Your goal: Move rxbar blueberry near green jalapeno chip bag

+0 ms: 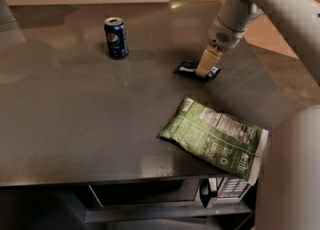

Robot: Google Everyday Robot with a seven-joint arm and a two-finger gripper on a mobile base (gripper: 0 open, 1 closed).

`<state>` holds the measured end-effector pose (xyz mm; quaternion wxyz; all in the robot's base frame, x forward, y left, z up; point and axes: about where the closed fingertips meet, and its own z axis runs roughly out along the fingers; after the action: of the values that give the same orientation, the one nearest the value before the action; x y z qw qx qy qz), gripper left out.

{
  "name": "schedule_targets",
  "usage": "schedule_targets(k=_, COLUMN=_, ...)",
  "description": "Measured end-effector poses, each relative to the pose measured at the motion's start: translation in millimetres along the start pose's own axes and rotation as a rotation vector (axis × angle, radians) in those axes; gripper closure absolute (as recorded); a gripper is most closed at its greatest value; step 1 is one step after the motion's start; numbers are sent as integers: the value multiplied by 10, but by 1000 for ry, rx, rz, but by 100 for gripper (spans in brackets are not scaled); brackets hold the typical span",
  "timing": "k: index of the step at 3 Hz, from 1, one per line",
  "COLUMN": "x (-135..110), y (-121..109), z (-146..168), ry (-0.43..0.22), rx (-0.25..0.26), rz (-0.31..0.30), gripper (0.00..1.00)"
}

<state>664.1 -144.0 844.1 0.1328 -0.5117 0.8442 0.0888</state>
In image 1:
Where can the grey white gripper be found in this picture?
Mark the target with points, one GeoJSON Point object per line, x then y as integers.
{"type": "Point", "coordinates": [224, 37]}

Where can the blue RXBAR blueberry bar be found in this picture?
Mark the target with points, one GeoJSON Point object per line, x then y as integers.
{"type": "Point", "coordinates": [188, 69]}

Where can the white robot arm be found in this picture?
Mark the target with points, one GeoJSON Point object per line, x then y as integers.
{"type": "Point", "coordinates": [288, 192]}

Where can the green jalapeno chip bag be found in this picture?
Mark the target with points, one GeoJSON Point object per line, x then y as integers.
{"type": "Point", "coordinates": [222, 140]}

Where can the blue Pepsi soda can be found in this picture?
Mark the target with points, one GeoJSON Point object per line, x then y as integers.
{"type": "Point", "coordinates": [116, 37]}

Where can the microwave under counter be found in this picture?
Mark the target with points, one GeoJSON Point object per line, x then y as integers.
{"type": "Point", "coordinates": [207, 192]}

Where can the grey chair at left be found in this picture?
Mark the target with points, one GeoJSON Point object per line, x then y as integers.
{"type": "Point", "coordinates": [10, 32]}

